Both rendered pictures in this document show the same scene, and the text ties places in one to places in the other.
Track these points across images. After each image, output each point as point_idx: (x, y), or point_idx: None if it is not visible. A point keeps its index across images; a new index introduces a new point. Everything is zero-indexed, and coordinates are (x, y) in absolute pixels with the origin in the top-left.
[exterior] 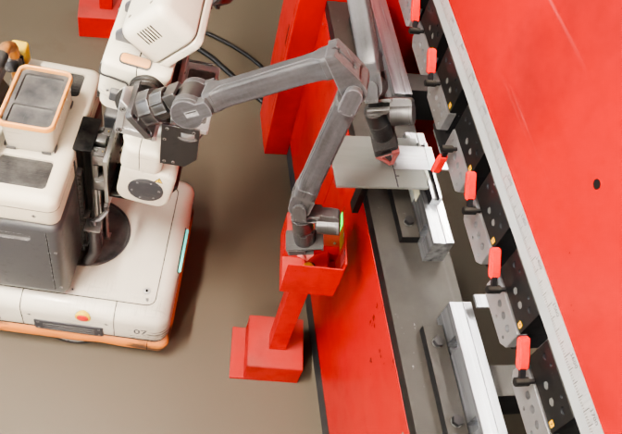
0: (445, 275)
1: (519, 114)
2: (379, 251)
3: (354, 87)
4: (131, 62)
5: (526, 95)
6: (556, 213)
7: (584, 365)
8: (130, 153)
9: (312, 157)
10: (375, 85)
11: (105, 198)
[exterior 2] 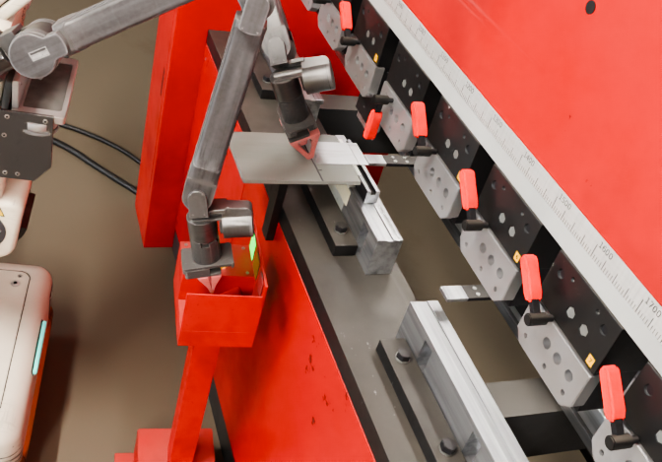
0: (397, 288)
1: (469, 2)
2: (307, 266)
3: None
4: None
5: None
6: (542, 81)
7: (623, 247)
8: None
9: (209, 113)
10: (281, 40)
11: None
